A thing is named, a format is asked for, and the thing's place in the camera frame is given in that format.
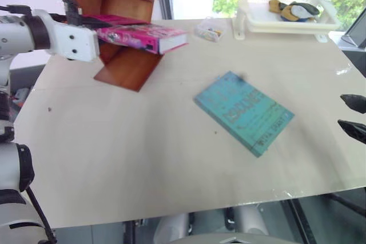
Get white plastic basket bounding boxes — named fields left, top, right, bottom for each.
left=233, top=0, right=341, bottom=43

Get silver robot legs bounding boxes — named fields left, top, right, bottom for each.
left=153, top=205, right=271, bottom=244

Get small clear plastic box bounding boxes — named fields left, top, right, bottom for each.
left=194, top=16, right=228, bottom=43

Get wooden bookshelf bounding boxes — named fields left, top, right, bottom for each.
left=48, top=0, right=166, bottom=93

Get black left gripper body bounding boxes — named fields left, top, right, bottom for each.
left=79, top=15, right=100, bottom=30

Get black table frame leg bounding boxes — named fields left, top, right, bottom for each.
left=287, top=198, right=317, bottom=244

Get yellow blue cloth toy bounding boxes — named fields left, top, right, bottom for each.
left=268, top=0, right=321, bottom=23

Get dark tablet on stand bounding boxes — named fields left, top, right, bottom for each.
left=341, top=18, right=366, bottom=50

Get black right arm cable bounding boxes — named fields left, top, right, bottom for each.
left=327, top=193, right=366, bottom=217

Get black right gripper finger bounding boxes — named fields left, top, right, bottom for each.
left=337, top=119, right=366, bottom=144
left=340, top=93, right=366, bottom=114

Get teal paperback book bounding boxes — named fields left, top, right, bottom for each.
left=194, top=70, right=296, bottom=158

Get black lower body cable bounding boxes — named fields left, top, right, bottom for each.
left=26, top=185, right=58, bottom=244

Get pink hardcover book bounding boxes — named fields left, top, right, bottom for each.
left=96, top=24, right=189, bottom=55

